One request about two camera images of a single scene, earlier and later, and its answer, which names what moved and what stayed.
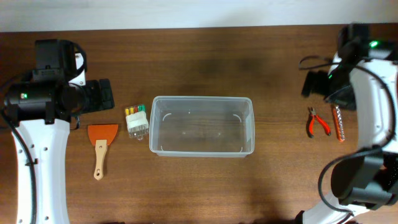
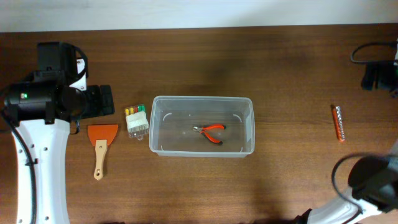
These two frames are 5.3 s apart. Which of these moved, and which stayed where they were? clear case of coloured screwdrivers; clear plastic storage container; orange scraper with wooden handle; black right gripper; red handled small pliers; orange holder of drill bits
Moved: red handled small pliers; black right gripper
Stayed: clear case of coloured screwdrivers; orange scraper with wooden handle; clear plastic storage container; orange holder of drill bits
